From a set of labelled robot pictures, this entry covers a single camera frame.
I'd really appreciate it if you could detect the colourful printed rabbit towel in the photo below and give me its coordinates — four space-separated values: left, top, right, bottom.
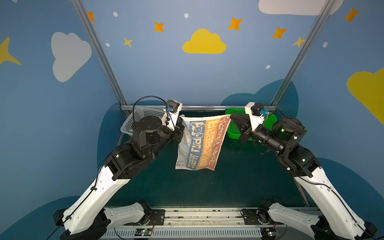
175 115 231 171

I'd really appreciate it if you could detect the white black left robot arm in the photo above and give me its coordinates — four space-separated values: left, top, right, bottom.
54 116 185 240

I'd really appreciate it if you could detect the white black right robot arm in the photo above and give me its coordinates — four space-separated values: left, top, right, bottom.
231 114 377 240

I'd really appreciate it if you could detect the white perforated plastic basket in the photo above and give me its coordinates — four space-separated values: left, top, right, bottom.
120 106 166 136

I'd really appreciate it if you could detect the right green circuit board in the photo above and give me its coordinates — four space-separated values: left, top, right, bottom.
261 228 279 240

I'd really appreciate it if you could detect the green circuit board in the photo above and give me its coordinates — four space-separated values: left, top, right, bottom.
261 228 279 240
135 229 153 237

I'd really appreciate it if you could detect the left green circuit board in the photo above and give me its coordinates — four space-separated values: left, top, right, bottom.
135 229 153 237

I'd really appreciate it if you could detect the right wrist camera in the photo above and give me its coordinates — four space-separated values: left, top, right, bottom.
245 102 269 117

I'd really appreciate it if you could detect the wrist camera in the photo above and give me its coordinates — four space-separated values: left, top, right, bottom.
245 102 269 117
166 100 183 115

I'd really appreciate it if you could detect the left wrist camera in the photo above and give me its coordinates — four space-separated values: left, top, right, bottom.
166 100 183 115

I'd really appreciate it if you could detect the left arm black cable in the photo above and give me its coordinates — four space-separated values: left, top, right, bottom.
131 95 176 133

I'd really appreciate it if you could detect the aluminium back frame rail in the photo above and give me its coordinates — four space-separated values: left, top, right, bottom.
121 105 278 112

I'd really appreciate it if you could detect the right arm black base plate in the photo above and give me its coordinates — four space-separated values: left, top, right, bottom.
241 209 280 225

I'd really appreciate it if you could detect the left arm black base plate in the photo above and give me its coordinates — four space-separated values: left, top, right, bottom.
125 209 165 226

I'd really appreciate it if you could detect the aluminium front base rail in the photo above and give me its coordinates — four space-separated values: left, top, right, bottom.
98 206 334 240

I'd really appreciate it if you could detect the right aluminium frame post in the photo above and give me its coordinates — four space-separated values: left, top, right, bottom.
269 0 336 113

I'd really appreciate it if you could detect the aluminium frame post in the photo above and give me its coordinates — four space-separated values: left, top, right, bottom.
269 0 336 113
71 0 130 117

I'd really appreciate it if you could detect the left aluminium frame post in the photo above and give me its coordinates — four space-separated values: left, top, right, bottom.
71 0 130 117

